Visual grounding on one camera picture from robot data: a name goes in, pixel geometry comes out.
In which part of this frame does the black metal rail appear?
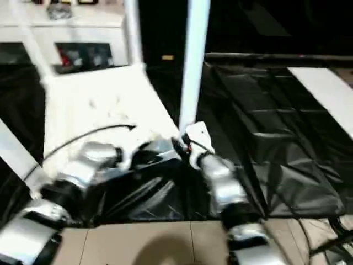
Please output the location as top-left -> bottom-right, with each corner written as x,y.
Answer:
205,52 -> 353,61

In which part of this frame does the dark grey bundle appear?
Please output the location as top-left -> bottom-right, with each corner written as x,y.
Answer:
46,4 -> 73,20

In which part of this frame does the black plastic mat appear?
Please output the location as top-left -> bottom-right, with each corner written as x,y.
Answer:
0,59 -> 353,226

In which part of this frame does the white board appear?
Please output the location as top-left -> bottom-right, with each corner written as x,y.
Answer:
288,67 -> 353,140

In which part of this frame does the white glass-door cabinet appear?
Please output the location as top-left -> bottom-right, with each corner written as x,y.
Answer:
0,0 -> 131,75

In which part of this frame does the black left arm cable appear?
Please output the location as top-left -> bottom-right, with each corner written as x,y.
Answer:
23,124 -> 138,182

